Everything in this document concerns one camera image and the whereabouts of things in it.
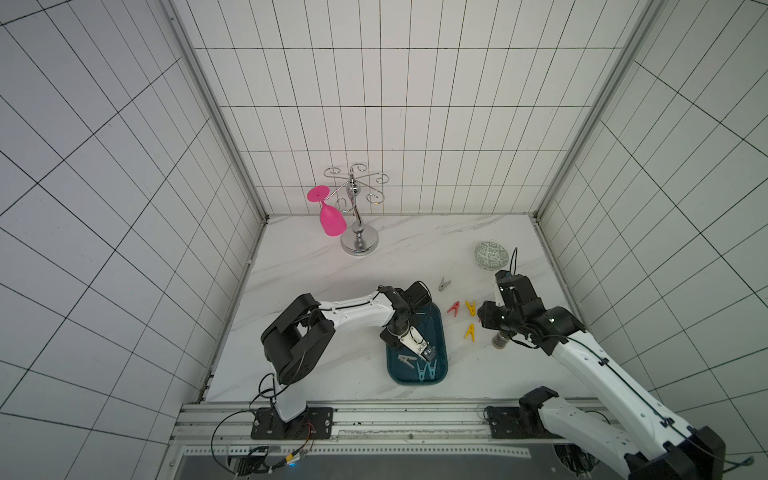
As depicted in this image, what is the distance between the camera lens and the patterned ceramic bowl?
105 centimetres

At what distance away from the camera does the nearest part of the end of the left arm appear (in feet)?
2.12

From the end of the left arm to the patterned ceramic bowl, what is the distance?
0.39 m
